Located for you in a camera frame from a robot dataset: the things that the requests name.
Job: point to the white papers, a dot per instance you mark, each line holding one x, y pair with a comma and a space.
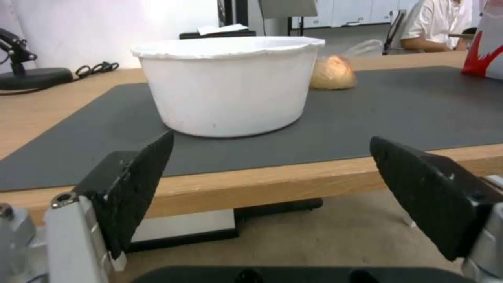
222, 29

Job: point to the bread in clear plastic bag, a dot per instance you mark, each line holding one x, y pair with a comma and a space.
334, 72

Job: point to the black office chair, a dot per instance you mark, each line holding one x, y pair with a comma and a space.
395, 29

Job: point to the dark grey table mat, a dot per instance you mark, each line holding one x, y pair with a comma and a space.
353, 118

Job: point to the black desk lamp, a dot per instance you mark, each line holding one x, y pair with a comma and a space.
23, 70

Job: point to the black and silver table foot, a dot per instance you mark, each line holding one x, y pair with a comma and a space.
196, 227

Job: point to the red and white takeout bag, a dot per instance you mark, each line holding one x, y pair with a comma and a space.
485, 44

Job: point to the white paper bowl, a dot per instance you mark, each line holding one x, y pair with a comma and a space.
230, 88

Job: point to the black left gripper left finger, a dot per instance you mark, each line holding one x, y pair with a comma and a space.
129, 188

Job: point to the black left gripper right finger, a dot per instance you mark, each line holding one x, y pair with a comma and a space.
424, 194

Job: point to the person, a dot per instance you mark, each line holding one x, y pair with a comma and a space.
436, 23

